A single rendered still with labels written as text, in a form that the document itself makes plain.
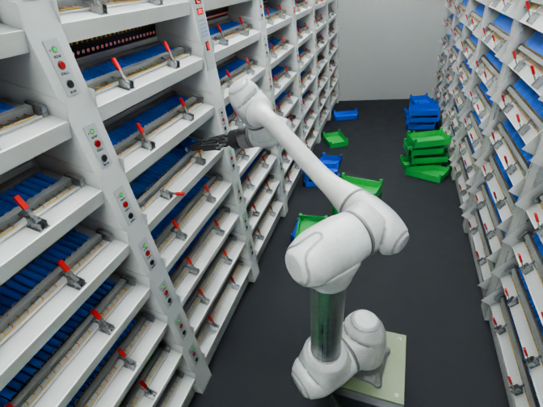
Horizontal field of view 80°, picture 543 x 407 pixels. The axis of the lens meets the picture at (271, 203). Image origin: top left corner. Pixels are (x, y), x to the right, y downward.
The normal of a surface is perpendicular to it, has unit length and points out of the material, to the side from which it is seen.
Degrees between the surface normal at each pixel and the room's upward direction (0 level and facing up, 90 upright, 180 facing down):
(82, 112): 90
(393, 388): 0
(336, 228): 9
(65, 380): 19
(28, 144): 109
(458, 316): 0
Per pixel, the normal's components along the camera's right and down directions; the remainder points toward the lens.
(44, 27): 0.94, 0.07
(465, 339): -0.13, -0.82
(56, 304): 0.18, -0.75
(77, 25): 0.93, 0.33
